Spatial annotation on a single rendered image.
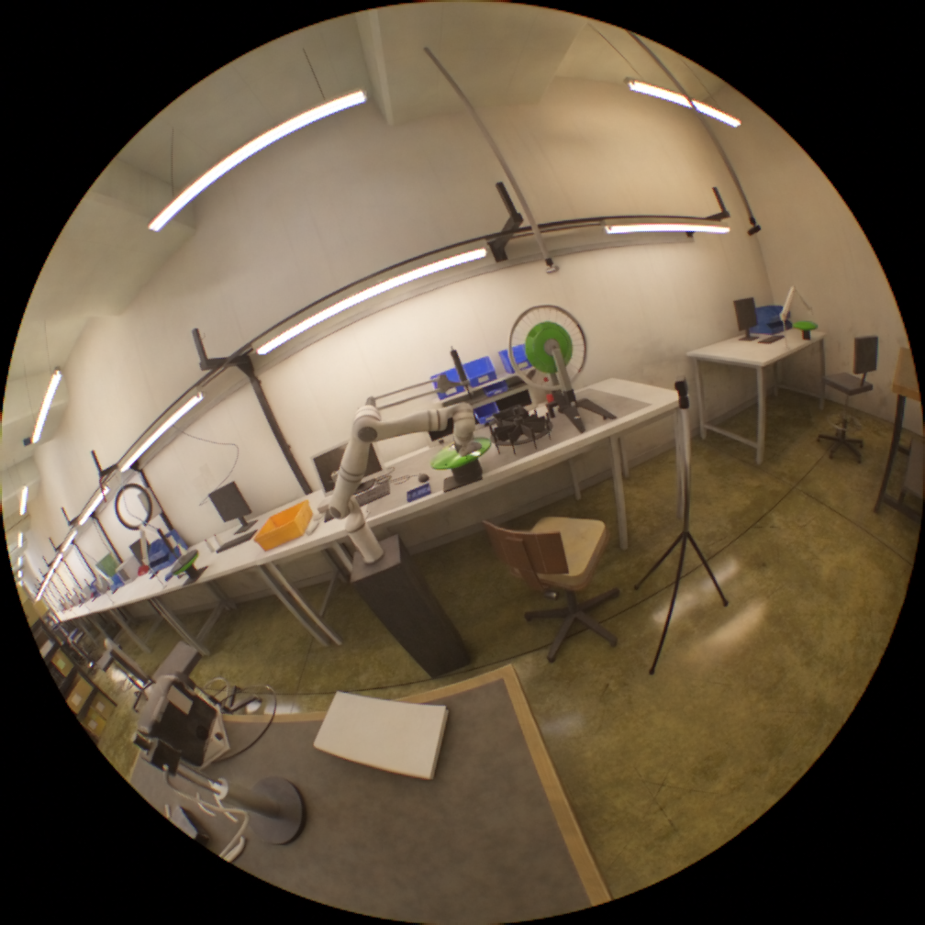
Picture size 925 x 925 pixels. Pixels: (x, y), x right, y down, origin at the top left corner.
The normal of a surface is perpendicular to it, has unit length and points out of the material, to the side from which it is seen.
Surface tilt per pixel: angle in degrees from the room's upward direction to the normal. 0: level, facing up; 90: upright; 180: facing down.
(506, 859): 0
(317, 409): 90
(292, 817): 0
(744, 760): 0
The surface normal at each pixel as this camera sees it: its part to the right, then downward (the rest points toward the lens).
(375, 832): -0.35, -0.87
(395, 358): 0.10, 0.34
